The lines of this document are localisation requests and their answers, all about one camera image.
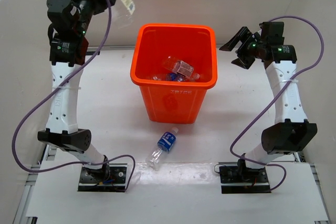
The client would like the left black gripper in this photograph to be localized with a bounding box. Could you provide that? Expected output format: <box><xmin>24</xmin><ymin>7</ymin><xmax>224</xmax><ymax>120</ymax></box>
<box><xmin>62</xmin><ymin>0</ymin><xmax>117</xmax><ymax>35</ymax></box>

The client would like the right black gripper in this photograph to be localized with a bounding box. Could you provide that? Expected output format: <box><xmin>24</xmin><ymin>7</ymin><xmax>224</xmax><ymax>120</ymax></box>
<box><xmin>219</xmin><ymin>27</ymin><xmax>266</xmax><ymax>70</ymax></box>

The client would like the clear apple juice bottle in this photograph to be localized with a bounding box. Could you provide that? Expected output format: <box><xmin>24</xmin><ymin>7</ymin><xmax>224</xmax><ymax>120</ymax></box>
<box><xmin>112</xmin><ymin>0</ymin><xmax>135</xmax><ymax>28</ymax></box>

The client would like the green white label bottle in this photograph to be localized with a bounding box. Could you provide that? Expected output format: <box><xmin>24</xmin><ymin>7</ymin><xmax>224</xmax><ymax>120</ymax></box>
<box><xmin>163</xmin><ymin>56</ymin><xmax>200</xmax><ymax>81</ymax></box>

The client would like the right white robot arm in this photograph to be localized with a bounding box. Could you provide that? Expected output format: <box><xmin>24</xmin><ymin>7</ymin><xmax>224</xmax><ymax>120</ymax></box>
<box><xmin>220</xmin><ymin>22</ymin><xmax>318</xmax><ymax>182</ymax></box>

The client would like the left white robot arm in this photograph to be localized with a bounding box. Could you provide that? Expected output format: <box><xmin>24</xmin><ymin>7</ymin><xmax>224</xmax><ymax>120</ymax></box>
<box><xmin>37</xmin><ymin>0</ymin><xmax>116</xmax><ymax>182</ymax></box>

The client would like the blue bottle inside bin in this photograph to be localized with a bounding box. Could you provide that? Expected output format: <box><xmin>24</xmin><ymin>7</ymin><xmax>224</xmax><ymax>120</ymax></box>
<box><xmin>163</xmin><ymin>72</ymin><xmax>186</xmax><ymax>82</ymax></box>

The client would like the orange plastic bin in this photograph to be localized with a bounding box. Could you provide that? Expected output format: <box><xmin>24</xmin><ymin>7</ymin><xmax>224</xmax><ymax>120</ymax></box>
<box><xmin>130</xmin><ymin>24</ymin><xmax>218</xmax><ymax>124</ymax></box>

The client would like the dark blue label bottle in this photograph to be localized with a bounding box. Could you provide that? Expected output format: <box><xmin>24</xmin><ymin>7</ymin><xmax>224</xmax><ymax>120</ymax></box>
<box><xmin>145</xmin><ymin>127</ymin><xmax>179</xmax><ymax>170</ymax></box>

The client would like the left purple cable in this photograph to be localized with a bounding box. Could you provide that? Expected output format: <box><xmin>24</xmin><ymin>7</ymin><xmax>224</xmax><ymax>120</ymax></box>
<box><xmin>12</xmin><ymin>0</ymin><xmax>136</xmax><ymax>193</ymax></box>

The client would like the purple cable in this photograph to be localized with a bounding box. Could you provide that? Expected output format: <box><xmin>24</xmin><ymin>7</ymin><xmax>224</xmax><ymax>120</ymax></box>
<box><xmin>12</xmin><ymin>0</ymin><xmax>136</xmax><ymax>193</ymax></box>
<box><xmin>230</xmin><ymin>15</ymin><xmax>325</xmax><ymax>191</ymax></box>

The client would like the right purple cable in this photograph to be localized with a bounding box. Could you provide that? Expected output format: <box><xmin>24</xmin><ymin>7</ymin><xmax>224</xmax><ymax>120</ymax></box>
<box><xmin>230</xmin><ymin>15</ymin><xmax>325</xmax><ymax>191</ymax></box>

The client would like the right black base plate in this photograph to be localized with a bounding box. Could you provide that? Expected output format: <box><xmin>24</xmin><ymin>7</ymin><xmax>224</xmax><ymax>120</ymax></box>
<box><xmin>214</xmin><ymin>162</ymin><xmax>271</xmax><ymax>194</ymax></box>

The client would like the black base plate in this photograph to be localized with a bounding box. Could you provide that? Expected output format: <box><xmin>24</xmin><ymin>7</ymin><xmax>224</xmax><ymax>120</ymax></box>
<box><xmin>214</xmin><ymin>162</ymin><xmax>271</xmax><ymax>194</ymax></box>
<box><xmin>77</xmin><ymin>163</ymin><xmax>128</xmax><ymax>193</ymax></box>

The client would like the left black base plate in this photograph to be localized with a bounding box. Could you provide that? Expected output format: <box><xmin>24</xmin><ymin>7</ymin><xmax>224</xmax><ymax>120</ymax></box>
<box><xmin>77</xmin><ymin>163</ymin><xmax>128</xmax><ymax>193</ymax></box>

